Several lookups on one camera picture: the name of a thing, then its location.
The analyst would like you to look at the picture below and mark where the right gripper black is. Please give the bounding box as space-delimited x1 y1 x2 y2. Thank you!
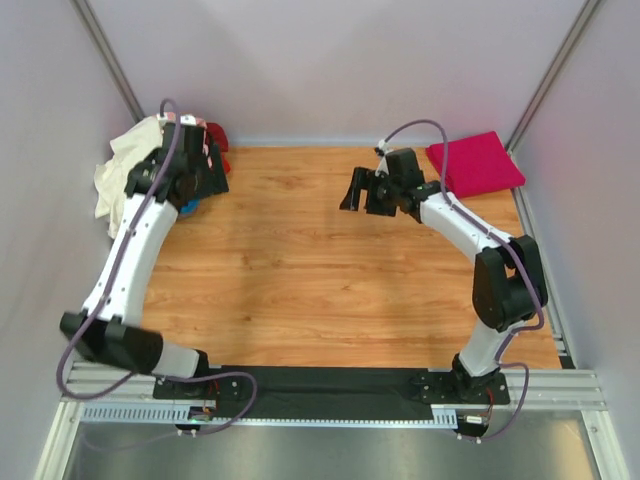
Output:
339 168 401 218

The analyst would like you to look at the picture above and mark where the cream white t shirt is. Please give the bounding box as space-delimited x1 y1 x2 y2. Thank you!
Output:
94 116 162 239

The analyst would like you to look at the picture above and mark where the magenta t shirt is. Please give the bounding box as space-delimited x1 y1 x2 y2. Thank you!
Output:
425 131 526 199

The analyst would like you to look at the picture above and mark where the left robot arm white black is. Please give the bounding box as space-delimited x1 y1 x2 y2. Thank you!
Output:
59 115 229 401

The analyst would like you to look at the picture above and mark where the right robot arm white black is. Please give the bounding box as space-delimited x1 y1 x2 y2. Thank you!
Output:
340 148 548 404

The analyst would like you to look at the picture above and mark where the blue t shirt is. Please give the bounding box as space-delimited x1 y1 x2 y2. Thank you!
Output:
179 199 200 218

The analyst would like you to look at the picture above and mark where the dark red t shirt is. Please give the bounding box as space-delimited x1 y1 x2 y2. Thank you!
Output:
206 122 229 153

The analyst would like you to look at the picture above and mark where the light pink t shirt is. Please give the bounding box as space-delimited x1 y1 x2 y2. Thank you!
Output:
156 112 209 157

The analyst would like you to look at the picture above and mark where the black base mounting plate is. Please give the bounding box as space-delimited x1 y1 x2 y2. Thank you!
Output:
153 366 510 421

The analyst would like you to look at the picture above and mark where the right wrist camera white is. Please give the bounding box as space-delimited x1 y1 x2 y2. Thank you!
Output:
374 139 393 176

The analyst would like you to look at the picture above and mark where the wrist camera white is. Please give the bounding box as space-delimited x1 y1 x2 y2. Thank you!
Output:
374 139 393 176
180 115 198 127

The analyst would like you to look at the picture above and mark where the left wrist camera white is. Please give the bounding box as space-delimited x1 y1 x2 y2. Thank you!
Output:
180 115 198 127

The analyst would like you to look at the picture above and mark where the left aluminium corner post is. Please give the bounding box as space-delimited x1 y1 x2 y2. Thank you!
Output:
70 0 144 121

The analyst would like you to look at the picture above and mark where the aluminium corner post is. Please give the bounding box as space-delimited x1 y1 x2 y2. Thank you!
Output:
70 0 144 121
503 0 604 154

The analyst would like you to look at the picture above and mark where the grey slotted cable duct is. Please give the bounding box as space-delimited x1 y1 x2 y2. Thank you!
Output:
79 404 459 429

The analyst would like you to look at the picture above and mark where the aluminium front rail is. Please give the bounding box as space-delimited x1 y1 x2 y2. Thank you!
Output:
66 361 607 411

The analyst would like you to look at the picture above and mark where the right aluminium corner post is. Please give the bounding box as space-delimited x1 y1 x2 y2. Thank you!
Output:
503 0 604 154

